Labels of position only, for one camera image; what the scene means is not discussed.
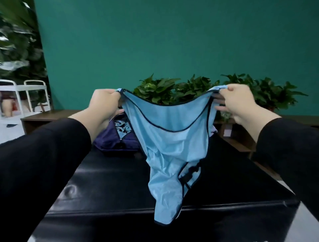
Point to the white wheeled cart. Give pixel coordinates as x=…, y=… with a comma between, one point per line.
x=15, y=87

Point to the black leather bench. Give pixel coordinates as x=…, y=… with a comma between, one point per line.
x=109, y=184

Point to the person's right forearm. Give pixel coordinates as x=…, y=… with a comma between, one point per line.
x=291, y=154

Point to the green plant in white pot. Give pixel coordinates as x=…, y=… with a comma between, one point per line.
x=244, y=80

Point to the person's right hand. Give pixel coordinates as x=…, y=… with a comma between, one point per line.
x=237, y=102

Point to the navy blue bag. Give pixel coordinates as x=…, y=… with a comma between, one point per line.
x=109, y=139

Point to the white metal rack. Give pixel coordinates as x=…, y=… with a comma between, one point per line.
x=20, y=35

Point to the wooden shelf cabinet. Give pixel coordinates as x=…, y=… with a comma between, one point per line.
x=40, y=118

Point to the person's left forearm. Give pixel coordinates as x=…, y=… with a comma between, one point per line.
x=40, y=169

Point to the person's left hand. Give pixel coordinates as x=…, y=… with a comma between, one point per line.
x=105, y=105

